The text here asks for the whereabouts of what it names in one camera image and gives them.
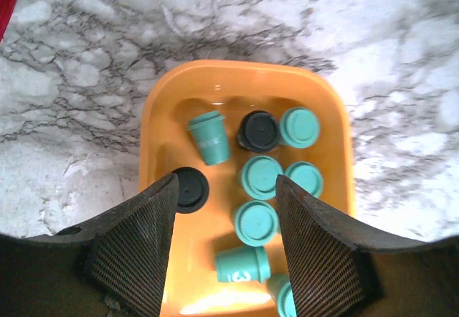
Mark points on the green capsule number 3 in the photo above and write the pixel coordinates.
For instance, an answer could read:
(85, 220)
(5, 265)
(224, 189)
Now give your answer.
(299, 128)

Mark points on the black coffee capsule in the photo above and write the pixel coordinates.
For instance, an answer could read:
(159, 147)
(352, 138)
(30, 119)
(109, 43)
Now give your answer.
(259, 132)

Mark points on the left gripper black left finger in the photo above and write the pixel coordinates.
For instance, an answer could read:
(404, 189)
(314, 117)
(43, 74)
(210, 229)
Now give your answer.
(122, 254)

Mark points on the orange plastic storage basket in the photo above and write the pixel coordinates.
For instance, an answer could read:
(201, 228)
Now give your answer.
(234, 89)

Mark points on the green capsule late added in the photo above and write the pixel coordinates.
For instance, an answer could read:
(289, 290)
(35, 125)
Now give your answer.
(280, 290)

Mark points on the green capsule with number 3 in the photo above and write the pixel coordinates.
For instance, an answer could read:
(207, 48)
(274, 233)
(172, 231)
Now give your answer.
(255, 222)

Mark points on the green capsule with chinese text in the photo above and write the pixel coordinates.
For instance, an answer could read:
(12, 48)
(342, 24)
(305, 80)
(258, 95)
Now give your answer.
(258, 177)

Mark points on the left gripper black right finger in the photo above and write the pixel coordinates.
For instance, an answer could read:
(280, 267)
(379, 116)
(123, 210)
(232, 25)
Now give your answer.
(339, 266)

